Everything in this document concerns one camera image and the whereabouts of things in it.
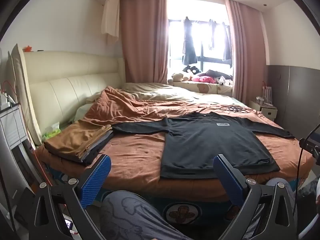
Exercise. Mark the pink plush toy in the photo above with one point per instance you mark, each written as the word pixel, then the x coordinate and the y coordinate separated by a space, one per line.
pixel 203 79

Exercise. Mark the small dark hanging garment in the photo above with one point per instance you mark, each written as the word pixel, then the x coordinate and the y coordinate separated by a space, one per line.
pixel 212 35

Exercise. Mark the blue printed bed sheet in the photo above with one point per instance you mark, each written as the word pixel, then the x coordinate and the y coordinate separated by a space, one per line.
pixel 200 205

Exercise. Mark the white nightstand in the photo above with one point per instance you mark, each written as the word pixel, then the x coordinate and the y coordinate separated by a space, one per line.
pixel 265 112

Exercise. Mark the person's left leg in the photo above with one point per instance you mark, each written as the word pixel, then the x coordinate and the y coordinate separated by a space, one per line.
pixel 135 215

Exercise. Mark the black and white plush toy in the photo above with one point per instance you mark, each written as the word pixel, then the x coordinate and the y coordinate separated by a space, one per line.
pixel 191 70

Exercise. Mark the green tissue pack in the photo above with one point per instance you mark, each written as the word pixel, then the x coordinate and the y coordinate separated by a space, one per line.
pixel 52 131

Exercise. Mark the brown folded garment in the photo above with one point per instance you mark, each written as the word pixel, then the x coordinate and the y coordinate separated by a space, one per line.
pixel 75 137

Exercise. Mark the pink curtain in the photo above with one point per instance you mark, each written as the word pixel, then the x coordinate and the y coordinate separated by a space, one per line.
pixel 245 55
pixel 142 42

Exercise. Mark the long dark hanging garment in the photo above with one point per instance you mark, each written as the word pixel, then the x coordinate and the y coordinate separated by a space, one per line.
pixel 189 47

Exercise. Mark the cream leather headboard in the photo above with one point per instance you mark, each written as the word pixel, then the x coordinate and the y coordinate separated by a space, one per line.
pixel 75 80

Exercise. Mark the cream leaning cushion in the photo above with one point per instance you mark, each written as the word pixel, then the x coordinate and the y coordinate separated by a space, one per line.
pixel 23 92

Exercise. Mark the beige plush toy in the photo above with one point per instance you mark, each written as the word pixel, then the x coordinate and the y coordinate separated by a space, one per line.
pixel 176 77

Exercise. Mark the cream hanging cloth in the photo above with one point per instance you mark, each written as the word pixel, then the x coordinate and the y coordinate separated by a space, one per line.
pixel 111 17

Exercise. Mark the orange toy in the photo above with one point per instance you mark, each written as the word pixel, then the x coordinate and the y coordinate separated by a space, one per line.
pixel 28 48

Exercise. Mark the black sweatshirt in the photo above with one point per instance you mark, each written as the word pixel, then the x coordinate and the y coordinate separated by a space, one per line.
pixel 212 142

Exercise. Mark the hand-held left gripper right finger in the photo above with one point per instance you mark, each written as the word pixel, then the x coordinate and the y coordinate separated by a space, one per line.
pixel 226 180

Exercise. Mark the grey folded garment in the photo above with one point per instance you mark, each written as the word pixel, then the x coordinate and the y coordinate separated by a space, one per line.
pixel 101 143

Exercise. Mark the white bedside cabinet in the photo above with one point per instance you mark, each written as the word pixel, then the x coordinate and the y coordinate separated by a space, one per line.
pixel 12 125

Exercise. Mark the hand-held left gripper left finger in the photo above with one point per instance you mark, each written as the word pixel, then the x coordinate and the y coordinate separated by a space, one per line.
pixel 96 180

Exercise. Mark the beige bed sheet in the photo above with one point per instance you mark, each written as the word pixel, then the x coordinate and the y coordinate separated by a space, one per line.
pixel 160 91

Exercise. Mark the white rack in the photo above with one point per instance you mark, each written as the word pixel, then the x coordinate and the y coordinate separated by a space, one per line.
pixel 267 95

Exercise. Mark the orange blanket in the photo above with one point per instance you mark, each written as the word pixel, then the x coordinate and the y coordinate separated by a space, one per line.
pixel 140 150

